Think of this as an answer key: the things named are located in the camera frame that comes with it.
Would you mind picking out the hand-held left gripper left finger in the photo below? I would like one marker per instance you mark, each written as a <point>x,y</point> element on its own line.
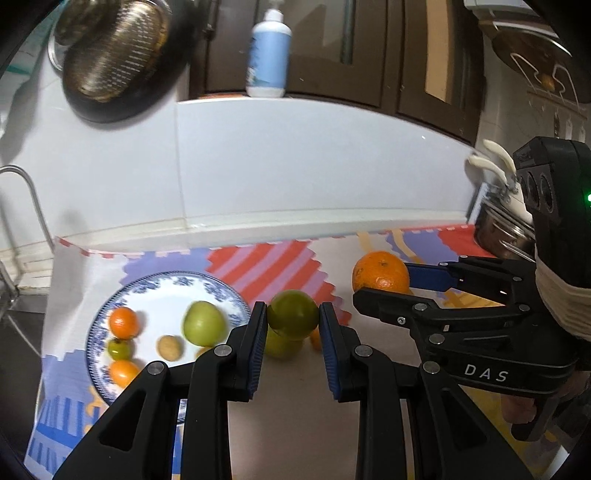
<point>256,350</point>

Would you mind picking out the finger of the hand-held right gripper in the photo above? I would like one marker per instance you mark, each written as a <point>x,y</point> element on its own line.
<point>429,276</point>
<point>415,311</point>

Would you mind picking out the dark wooden window frame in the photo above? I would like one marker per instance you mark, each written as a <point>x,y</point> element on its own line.
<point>346,55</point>

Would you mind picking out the yellow green pear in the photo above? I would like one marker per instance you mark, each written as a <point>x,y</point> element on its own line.
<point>279,348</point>

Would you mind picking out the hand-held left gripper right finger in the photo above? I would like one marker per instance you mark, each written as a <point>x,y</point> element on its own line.
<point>330,355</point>

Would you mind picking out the green fruit with dark calyx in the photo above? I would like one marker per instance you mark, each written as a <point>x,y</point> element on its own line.
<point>120,349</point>

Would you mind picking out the blue rimmed white plate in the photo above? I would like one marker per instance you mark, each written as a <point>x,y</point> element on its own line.
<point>157,304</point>

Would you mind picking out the perforated steel steamer plate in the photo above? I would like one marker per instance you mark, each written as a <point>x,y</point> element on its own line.
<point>54,53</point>

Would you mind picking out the copper strainer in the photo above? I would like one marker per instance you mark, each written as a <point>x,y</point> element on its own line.
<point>111,50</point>

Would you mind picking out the small orange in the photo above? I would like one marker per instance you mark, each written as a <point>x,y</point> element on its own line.
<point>316,341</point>

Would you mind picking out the blue white pump bottle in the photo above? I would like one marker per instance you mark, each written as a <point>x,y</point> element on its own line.
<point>268,55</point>

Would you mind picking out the chrome gooseneck tap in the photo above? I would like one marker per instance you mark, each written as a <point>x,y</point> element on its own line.
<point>34,203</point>

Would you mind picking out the person's right hand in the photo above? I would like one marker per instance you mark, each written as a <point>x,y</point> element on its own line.
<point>519,410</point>

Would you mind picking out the black frying pan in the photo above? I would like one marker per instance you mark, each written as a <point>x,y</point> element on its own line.
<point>152,92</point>

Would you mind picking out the large green apple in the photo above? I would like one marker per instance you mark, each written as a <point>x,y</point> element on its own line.
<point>203,323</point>

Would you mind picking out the small green fruit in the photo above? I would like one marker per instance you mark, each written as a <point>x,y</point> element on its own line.
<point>293,314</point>

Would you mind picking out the colourful patterned cloth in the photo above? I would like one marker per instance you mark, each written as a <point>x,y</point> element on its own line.
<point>277,258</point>

